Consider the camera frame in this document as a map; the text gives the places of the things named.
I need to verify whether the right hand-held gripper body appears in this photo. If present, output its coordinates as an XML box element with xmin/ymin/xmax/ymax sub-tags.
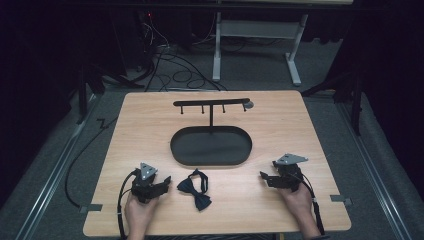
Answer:
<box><xmin>271</xmin><ymin>152</ymin><xmax>310</xmax><ymax>193</ymax></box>

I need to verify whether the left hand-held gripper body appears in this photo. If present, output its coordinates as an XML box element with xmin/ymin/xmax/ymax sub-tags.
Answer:
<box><xmin>130</xmin><ymin>162</ymin><xmax>162</xmax><ymax>205</ymax></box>

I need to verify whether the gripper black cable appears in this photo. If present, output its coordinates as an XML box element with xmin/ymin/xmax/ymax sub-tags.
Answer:
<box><xmin>116</xmin><ymin>168</ymin><xmax>139</xmax><ymax>240</ymax></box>
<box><xmin>299</xmin><ymin>172</ymin><xmax>326</xmax><ymax>236</ymax></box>

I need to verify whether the tangle of black floor cables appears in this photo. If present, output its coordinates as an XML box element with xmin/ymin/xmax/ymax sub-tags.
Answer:
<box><xmin>138</xmin><ymin>13</ymin><xmax>229</xmax><ymax>93</ymax></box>

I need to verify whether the person's right hand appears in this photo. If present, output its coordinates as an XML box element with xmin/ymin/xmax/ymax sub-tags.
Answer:
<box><xmin>278</xmin><ymin>182</ymin><xmax>315</xmax><ymax>219</ymax></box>

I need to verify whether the white metal desk frame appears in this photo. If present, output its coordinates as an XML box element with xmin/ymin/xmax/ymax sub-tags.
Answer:
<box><xmin>211</xmin><ymin>11</ymin><xmax>310</xmax><ymax>87</ymax></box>

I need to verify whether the black tripod stand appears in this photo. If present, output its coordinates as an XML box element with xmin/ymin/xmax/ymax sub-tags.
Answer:
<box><xmin>300</xmin><ymin>68</ymin><xmax>365</xmax><ymax>137</ymax></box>
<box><xmin>75</xmin><ymin>62</ymin><xmax>146</xmax><ymax>126</ymax></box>

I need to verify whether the dark bow tie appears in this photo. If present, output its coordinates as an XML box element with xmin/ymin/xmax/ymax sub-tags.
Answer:
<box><xmin>176</xmin><ymin>168</ymin><xmax>213</xmax><ymax>212</ymax></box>

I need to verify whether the black floor cable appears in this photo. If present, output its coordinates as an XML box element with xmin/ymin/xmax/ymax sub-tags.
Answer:
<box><xmin>64</xmin><ymin>115</ymin><xmax>120</xmax><ymax>209</ymax></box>

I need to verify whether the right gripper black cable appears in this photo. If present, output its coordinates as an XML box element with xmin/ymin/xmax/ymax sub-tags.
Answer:
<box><xmin>299</xmin><ymin>172</ymin><xmax>326</xmax><ymax>236</ymax></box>

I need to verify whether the person's left hand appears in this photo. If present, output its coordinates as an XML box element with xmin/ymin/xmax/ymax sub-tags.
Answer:
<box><xmin>124</xmin><ymin>193</ymin><xmax>160</xmax><ymax>232</ymax></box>

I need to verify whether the grey table bracket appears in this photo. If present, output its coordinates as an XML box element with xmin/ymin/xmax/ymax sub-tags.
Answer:
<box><xmin>329</xmin><ymin>194</ymin><xmax>353</xmax><ymax>207</ymax></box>
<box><xmin>78</xmin><ymin>203</ymin><xmax>104</xmax><ymax>215</ymax></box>

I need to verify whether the metal floor rail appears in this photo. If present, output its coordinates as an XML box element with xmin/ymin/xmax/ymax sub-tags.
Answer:
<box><xmin>335</xmin><ymin>99</ymin><xmax>415</xmax><ymax>240</ymax></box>
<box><xmin>14</xmin><ymin>93</ymin><xmax>102</xmax><ymax>240</ymax></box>

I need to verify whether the black hook rack with tray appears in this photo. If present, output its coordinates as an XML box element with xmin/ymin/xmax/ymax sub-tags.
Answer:
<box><xmin>169</xmin><ymin>97</ymin><xmax>255</xmax><ymax>167</ymax></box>

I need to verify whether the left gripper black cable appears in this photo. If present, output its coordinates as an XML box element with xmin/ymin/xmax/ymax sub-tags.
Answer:
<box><xmin>116</xmin><ymin>168</ymin><xmax>139</xmax><ymax>240</ymax></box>

